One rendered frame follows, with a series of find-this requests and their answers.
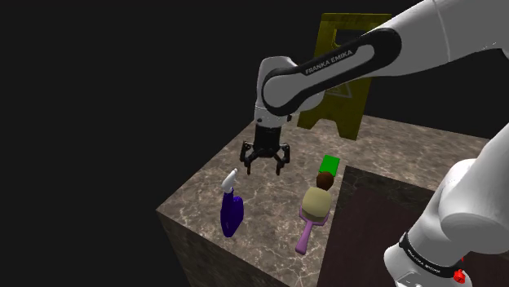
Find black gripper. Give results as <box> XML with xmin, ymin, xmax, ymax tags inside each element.
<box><xmin>239</xmin><ymin>125</ymin><xmax>292</xmax><ymax>177</ymax></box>

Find brown round object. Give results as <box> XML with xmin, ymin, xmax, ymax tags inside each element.
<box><xmin>316</xmin><ymin>170</ymin><xmax>335</xmax><ymax>192</ymax></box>

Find green flat box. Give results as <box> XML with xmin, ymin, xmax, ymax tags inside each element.
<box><xmin>318</xmin><ymin>154</ymin><xmax>342</xmax><ymax>177</ymax></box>

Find blue spray bottle white nozzle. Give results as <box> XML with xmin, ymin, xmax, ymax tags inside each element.
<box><xmin>219</xmin><ymin>168</ymin><xmax>246</xmax><ymax>239</ymax></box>

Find purple hairbrush beige bristles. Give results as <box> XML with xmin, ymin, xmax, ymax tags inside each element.
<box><xmin>294</xmin><ymin>185</ymin><xmax>333</xmax><ymax>256</ymax></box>

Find yellow floor sign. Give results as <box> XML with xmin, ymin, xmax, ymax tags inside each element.
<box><xmin>296</xmin><ymin>12</ymin><xmax>393</xmax><ymax>141</ymax></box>

